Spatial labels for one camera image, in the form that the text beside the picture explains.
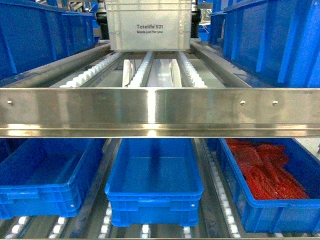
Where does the red parts pile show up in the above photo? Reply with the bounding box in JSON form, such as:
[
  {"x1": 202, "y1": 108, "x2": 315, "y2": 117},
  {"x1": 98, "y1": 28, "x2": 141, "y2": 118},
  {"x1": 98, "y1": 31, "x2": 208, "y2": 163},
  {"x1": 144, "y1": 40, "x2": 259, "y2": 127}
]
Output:
[{"x1": 226, "y1": 138, "x2": 309, "y2": 200}]

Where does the blue bin lower centre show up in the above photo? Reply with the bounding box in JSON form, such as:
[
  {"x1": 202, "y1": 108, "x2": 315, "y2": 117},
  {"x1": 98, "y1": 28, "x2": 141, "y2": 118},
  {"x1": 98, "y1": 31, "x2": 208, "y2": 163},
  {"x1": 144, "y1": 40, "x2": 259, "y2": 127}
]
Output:
[{"x1": 105, "y1": 138, "x2": 204, "y2": 227}]

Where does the blue bin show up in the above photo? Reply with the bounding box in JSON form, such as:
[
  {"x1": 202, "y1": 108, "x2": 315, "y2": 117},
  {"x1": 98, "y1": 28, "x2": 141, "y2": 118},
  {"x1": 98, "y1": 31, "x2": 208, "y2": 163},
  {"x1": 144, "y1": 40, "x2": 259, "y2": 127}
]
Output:
[
  {"x1": 0, "y1": 138, "x2": 105, "y2": 220},
  {"x1": 216, "y1": 138, "x2": 320, "y2": 233},
  {"x1": 105, "y1": 138, "x2": 204, "y2": 227},
  {"x1": 0, "y1": 0, "x2": 96, "y2": 80},
  {"x1": 210, "y1": 0, "x2": 320, "y2": 88}
]

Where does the white Totelife crate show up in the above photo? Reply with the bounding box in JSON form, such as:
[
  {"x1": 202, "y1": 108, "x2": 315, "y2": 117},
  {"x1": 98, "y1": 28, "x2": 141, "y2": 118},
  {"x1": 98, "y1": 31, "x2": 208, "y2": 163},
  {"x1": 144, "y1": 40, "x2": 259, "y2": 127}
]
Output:
[{"x1": 105, "y1": 0, "x2": 192, "y2": 52}]

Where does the blue bin lower left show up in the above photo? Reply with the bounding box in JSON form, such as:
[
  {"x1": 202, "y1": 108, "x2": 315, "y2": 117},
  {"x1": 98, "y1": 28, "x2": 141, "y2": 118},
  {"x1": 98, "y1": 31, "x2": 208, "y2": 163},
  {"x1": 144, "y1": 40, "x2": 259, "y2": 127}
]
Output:
[{"x1": 0, "y1": 138, "x2": 105, "y2": 220}]

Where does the blue bin upper right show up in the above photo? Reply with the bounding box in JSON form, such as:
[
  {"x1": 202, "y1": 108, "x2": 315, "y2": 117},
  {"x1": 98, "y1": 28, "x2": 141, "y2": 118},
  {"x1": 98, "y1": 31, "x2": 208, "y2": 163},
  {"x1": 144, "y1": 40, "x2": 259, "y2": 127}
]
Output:
[{"x1": 210, "y1": 0, "x2": 320, "y2": 88}]

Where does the blue bin upper left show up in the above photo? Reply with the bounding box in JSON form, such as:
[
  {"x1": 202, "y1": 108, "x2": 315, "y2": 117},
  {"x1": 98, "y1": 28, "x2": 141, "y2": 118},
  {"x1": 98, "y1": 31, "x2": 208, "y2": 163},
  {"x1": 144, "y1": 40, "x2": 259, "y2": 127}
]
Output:
[{"x1": 0, "y1": 0, "x2": 96, "y2": 80}]

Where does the blue bin lower right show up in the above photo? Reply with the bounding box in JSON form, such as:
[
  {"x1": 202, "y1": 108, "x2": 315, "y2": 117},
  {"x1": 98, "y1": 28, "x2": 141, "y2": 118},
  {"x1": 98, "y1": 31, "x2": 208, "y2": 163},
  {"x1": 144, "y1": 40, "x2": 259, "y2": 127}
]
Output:
[{"x1": 216, "y1": 138, "x2": 320, "y2": 233}]

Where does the steel rack front rail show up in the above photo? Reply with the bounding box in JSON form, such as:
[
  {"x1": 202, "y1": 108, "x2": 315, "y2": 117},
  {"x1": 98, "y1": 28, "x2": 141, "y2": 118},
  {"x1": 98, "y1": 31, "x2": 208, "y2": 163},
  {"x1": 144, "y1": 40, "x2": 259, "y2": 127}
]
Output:
[{"x1": 0, "y1": 87, "x2": 320, "y2": 138}]

